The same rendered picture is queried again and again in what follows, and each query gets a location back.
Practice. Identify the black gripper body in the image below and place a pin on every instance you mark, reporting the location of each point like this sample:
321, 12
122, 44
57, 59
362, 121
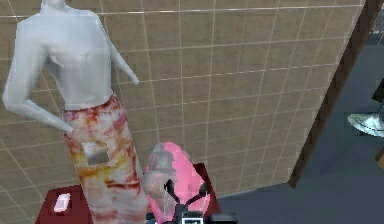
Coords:
179, 214

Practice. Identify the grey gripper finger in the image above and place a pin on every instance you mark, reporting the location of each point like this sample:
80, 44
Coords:
169, 186
204, 189

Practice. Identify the pink blouse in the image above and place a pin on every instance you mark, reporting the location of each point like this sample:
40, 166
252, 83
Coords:
181, 166

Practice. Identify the red and white patterned skirt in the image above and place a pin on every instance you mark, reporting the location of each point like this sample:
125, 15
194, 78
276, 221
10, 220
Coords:
110, 186

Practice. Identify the dark red table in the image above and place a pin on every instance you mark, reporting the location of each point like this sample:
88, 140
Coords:
71, 213

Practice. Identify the small white box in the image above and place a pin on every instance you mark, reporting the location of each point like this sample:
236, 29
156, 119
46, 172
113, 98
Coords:
62, 202

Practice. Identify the white mannequin torso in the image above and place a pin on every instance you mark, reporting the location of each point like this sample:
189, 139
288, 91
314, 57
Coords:
75, 60

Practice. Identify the brown wooden furniture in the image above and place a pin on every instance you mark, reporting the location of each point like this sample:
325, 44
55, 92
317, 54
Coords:
381, 159

